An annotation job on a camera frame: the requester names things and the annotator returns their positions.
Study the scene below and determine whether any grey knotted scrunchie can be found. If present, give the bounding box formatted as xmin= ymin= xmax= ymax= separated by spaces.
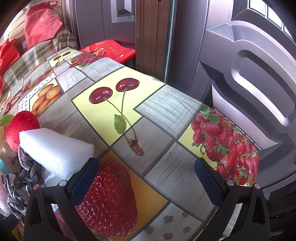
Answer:
xmin=18 ymin=146 xmax=41 ymax=184

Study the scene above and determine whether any white foam block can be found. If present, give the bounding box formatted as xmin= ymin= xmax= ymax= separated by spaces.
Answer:
xmin=19 ymin=128 xmax=94 ymax=180

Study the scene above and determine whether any red plush apple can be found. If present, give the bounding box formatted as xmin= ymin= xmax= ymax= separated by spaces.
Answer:
xmin=1 ymin=111 xmax=40 ymax=152

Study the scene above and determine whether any fruit pattern tablecloth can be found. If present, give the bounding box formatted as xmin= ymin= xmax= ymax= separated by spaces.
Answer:
xmin=1 ymin=48 xmax=259 ymax=240

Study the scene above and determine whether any grey metal door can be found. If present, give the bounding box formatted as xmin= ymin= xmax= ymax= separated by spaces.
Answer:
xmin=165 ymin=1 xmax=295 ymax=193

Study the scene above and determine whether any plaid blanket cover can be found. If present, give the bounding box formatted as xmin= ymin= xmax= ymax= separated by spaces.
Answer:
xmin=1 ymin=27 xmax=78 ymax=94

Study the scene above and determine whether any red bag beside table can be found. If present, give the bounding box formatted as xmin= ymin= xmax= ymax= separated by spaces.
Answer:
xmin=80 ymin=40 xmax=137 ymax=64

